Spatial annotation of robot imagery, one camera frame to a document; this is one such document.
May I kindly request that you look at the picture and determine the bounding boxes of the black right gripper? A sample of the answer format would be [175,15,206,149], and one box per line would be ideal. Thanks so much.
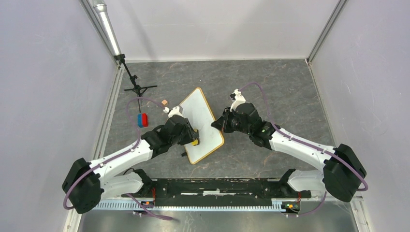
[211,107,251,136]

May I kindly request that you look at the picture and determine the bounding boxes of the yellow framed whiteboard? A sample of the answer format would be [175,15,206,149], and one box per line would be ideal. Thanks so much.
[179,87,225,164]

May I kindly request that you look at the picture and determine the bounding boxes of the yellow whiteboard eraser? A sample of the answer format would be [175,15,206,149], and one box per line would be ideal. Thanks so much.
[190,139,200,146]

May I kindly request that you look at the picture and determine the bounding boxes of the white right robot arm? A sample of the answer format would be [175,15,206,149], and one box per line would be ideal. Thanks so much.
[211,103,366,202]

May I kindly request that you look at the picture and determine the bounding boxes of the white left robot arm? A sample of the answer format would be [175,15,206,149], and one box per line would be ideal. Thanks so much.
[62,115,200,214]

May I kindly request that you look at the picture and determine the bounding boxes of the blue and red block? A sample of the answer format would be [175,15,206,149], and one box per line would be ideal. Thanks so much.
[137,113,148,128]

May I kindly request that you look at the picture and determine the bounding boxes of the black microphone tripod stand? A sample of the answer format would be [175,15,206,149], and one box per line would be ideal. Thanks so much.
[114,54,158,97]

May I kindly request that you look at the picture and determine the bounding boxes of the silver microphone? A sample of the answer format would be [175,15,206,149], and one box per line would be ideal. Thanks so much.
[92,0,122,56]

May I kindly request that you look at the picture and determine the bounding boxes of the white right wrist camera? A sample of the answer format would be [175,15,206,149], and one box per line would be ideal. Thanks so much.
[230,89,246,112]

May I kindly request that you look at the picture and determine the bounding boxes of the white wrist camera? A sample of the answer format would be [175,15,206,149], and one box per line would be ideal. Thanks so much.
[230,89,246,112]
[163,106,184,118]

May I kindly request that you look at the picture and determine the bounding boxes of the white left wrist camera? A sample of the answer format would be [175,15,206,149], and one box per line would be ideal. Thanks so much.
[163,106,184,118]

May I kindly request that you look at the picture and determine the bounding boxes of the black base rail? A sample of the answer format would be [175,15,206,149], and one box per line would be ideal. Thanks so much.
[132,178,312,207]

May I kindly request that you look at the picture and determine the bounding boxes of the perforated cable duct strip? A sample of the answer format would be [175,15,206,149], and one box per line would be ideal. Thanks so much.
[93,200,289,212]

